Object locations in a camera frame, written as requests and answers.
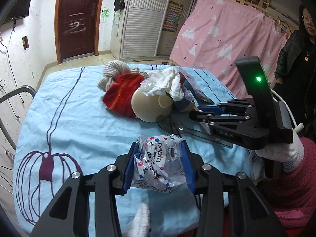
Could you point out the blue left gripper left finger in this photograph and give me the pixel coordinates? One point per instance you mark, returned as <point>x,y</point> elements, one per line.
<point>129,168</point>

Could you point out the dark brown wooden door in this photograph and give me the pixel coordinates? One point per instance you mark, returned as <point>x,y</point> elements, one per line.
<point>76,28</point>

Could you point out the colourful wall chart poster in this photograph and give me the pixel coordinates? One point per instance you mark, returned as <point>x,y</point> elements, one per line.
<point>172,18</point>

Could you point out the blue knitted ball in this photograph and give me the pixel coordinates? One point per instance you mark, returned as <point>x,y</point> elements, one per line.
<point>184,105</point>

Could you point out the white gloved hand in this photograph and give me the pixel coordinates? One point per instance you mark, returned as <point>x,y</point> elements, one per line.
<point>284,151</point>

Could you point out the white cloth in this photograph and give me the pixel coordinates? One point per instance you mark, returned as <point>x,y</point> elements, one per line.
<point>163,82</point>

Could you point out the person in black jacket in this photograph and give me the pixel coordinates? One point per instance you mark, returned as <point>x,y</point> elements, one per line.
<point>295,73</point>

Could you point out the grey metal chair frame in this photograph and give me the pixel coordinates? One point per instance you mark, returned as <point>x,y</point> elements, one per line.
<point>14,107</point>

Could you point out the light blue bed sheet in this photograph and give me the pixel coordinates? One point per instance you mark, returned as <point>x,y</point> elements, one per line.
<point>68,128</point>

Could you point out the purple blueberry snack pouch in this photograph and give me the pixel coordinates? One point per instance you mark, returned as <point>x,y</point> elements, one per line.
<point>197,90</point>

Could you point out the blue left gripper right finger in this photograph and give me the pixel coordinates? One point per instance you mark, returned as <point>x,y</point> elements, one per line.
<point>211,109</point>

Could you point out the pink tree-print curtain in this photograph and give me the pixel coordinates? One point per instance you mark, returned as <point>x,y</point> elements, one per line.
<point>219,32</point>

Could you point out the white louvered wardrobe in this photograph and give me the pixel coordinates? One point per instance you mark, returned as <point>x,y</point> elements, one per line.
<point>137,30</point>

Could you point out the pink knitted sleeve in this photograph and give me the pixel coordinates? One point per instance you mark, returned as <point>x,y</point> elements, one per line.
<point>293,194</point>

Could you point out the red knitted garment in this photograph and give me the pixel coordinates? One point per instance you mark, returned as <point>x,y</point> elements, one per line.
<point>119,95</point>

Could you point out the white sock foot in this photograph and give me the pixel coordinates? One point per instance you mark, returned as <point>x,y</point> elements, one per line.
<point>140,226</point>

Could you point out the nepia tissue plastic pack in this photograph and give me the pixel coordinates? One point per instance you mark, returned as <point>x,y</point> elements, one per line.
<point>158,163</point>

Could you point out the cream oval plastic container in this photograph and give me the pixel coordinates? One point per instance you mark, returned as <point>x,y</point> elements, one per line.
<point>148,108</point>

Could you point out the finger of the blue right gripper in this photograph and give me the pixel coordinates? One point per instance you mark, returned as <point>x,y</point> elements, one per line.
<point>188,170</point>

